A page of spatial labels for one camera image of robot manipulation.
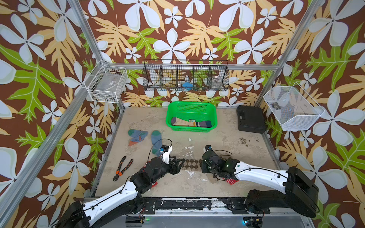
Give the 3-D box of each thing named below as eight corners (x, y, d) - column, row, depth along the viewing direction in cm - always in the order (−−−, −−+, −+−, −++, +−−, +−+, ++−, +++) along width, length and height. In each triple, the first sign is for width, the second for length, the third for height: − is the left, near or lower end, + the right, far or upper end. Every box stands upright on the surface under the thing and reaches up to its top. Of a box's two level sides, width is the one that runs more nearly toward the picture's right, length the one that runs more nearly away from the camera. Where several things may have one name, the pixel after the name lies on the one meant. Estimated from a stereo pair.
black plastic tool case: (238, 131, 108) (241, 126, 103) (236, 110, 122) (238, 104, 117) (264, 134, 106) (269, 129, 101) (259, 113, 120) (263, 107, 115)
